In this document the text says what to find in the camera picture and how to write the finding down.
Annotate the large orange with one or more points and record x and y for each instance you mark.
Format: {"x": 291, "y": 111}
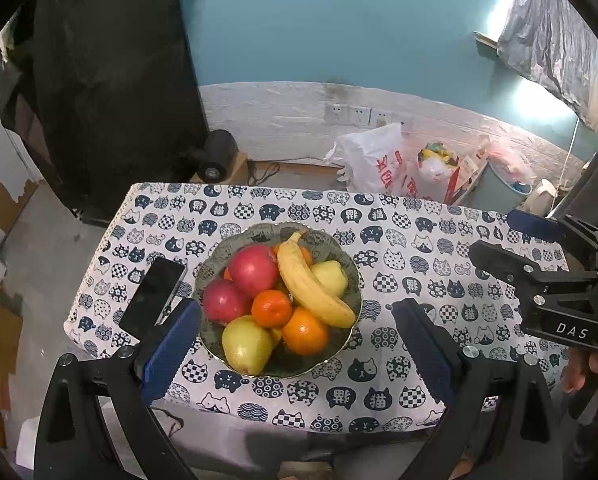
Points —
{"x": 305, "y": 332}
{"x": 305, "y": 255}

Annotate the grey curtain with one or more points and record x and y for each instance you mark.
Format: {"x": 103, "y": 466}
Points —
{"x": 554, "y": 35}

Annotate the red apple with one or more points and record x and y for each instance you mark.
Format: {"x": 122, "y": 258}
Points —
{"x": 253, "y": 270}
{"x": 225, "y": 301}

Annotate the white and red carton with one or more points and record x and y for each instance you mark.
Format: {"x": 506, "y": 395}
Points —
{"x": 469, "y": 172}

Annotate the wooden strip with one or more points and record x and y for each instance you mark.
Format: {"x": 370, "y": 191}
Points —
{"x": 484, "y": 39}

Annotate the white plastic bag red print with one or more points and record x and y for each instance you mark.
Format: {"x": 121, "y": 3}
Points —
{"x": 374, "y": 165}

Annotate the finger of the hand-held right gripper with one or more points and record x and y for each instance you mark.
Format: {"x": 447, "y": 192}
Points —
{"x": 499, "y": 260}
{"x": 534, "y": 225}

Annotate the person's right hand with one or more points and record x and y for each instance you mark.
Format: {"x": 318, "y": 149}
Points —
{"x": 579, "y": 372}

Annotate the dark grey frame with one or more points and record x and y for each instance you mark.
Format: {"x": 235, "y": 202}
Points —
{"x": 596, "y": 185}

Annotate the red and white bag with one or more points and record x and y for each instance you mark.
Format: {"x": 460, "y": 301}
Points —
{"x": 434, "y": 175}

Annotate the pink plastic bag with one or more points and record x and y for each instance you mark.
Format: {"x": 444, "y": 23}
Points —
{"x": 511, "y": 160}

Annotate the black smartphone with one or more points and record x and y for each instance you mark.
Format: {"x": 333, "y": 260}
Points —
{"x": 154, "y": 292}

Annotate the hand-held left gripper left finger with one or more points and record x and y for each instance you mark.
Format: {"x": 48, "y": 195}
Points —
{"x": 171, "y": 345}

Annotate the cat print tablecloth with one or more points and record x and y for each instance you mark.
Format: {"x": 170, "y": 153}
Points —
{"x": 279, "y": 390}

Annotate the white kettle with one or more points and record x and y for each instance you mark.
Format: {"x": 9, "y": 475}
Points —
{"x": 544, "y": 194}

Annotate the black hanging cloth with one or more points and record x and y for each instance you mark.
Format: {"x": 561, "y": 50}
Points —
{"x": 114, "y": 85}

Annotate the blue-grey bin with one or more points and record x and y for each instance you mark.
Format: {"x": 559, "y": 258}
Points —
{"x": 499, "y": 190}

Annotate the green glass bowl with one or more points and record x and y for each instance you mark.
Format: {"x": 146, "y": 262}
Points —
{"x": 291, "y": 367}

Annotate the small mandarin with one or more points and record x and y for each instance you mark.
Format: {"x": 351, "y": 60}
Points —
{"x": 271, "y": 308}
{"x": 227, "y": 274}

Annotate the white wall socket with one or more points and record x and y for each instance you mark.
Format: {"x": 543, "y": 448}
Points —
{"x": 335, "y": 113}
{"x": 359, "y": 116}
{"x": 406, "y": 123}
{"x": 381, "y": 119}

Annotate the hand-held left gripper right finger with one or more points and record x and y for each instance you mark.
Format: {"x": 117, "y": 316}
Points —
{"x": 424, "y": 350}

